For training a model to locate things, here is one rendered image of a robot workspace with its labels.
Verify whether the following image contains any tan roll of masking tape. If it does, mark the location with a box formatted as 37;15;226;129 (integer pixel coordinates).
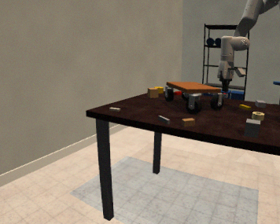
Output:
252;112;264;121

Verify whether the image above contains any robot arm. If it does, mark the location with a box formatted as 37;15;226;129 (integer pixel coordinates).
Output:
220;0;280;77

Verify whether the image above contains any tan square block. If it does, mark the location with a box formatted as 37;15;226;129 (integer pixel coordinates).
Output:
147;88;159;98

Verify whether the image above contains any grey metal bar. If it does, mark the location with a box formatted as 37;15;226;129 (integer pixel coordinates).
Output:
158;116;170;124

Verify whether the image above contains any yellow rectangular block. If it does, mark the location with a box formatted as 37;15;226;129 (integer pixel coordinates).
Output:
239;105;251;110

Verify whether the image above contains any yellow short cylinder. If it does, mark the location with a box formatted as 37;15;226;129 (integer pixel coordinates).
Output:
154;87;164;94

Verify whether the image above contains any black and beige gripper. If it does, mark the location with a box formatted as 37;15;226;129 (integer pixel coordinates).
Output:
217;60;234;92

